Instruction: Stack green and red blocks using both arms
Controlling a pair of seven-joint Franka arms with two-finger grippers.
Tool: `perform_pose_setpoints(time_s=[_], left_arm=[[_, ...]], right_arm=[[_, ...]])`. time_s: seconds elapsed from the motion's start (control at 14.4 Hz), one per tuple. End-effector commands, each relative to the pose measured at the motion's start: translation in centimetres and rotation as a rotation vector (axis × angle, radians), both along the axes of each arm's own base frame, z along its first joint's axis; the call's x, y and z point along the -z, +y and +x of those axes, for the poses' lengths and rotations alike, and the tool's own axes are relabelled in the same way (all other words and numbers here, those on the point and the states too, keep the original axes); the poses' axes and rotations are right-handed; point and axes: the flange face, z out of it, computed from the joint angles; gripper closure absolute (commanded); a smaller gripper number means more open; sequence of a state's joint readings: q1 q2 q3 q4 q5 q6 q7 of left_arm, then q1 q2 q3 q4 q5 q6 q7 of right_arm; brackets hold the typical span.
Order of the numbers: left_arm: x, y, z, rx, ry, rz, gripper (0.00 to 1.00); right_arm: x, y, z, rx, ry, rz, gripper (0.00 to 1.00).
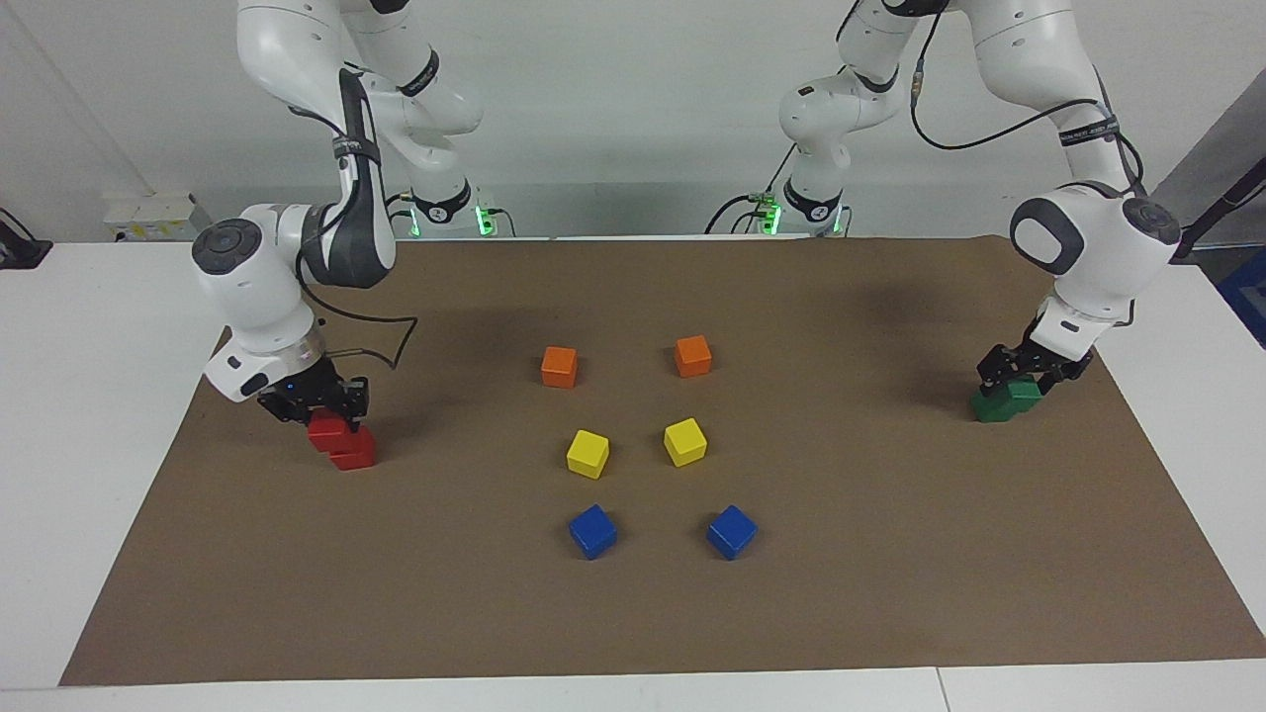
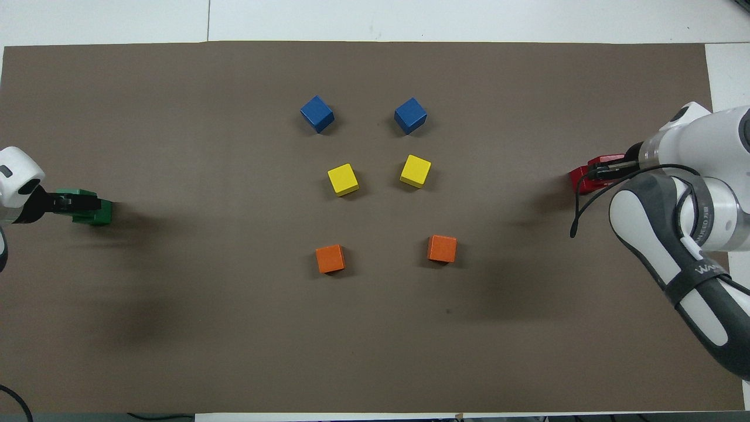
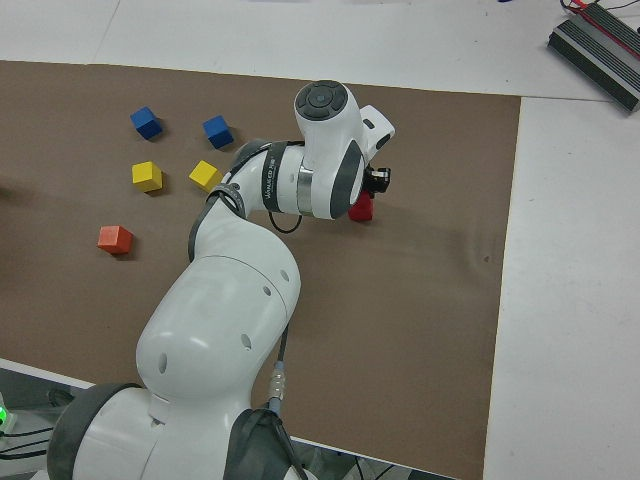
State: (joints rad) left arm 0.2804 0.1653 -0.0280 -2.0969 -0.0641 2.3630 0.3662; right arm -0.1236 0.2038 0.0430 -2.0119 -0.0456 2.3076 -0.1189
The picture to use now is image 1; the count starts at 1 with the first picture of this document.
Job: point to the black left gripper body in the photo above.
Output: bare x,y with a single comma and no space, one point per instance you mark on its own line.
1048,358

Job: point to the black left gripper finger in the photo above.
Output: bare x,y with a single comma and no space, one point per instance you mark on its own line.
1052,384
997,368

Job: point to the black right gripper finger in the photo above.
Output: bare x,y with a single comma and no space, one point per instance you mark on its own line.
354,400
302,415

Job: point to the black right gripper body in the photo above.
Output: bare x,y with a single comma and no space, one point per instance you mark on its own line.
302,391

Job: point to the green wooden cube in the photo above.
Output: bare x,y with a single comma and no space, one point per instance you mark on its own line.
992,408
1027,393

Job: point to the red wooden cube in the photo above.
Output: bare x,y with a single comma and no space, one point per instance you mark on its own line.
324,435
356,455

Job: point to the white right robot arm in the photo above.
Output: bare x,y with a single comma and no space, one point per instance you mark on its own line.
257,287

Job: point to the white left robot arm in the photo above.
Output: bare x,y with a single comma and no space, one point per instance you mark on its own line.
1098,247

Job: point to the black pole stand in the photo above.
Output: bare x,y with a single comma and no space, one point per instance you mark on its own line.
1197,240

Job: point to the orange wooden cube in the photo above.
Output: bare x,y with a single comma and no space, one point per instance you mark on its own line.
692,356
559,366

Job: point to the blue box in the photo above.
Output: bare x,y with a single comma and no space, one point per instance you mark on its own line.
1248,297

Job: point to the yellow wooden cube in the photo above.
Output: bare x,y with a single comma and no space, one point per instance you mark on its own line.
587,454
684,441

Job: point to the blue wooden cube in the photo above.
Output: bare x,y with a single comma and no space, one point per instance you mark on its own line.
732,532
592,531

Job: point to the black stand base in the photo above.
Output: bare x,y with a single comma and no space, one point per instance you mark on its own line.
20,252

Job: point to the brown table mat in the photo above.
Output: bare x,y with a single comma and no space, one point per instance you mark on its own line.
633,613

